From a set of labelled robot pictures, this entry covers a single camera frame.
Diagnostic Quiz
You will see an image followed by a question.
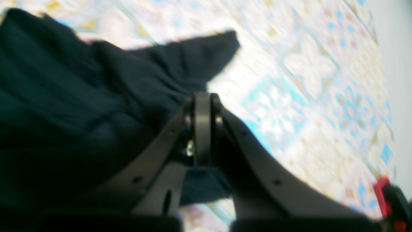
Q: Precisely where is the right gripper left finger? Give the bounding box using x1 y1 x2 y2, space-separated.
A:
39 93 211 232

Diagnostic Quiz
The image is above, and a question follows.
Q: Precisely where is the orange clamp lower right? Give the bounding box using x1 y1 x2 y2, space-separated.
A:
373 177 412 232

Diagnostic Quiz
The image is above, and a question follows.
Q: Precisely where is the black t-shirt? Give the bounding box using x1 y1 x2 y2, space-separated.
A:
1 9 240 211

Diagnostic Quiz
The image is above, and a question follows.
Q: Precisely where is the patterned tablecloth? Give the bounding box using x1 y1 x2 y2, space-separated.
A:
1 0 396 220

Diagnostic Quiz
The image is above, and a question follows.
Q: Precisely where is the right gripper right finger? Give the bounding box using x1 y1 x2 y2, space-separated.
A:
211 94 380 232

